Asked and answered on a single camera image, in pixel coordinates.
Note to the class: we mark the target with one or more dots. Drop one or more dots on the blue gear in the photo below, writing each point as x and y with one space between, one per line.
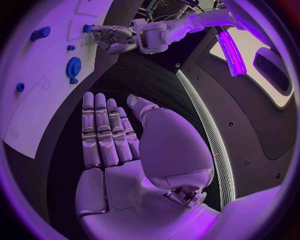
73 67

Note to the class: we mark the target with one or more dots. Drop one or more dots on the blue long cylinder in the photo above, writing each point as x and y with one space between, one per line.
40 34

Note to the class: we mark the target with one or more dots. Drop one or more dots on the blue round plug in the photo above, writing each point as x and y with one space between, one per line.
20 87

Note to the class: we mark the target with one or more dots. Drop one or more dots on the blue short cylinder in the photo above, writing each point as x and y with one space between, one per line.
87 28

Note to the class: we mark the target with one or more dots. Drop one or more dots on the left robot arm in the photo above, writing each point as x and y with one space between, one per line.
178 26

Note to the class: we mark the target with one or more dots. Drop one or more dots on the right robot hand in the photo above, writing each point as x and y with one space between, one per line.
164 150

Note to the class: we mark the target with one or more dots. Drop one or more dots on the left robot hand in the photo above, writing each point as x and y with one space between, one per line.
117 37

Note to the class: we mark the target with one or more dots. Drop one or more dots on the white task board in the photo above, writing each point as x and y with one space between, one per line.
46 75

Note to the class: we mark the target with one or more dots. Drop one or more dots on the glowing light bar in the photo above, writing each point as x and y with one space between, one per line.
232 54

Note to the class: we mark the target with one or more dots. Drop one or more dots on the small blue plug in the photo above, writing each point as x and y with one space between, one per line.
71 47

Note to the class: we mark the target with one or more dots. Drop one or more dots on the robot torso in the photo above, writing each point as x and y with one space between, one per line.
246 112

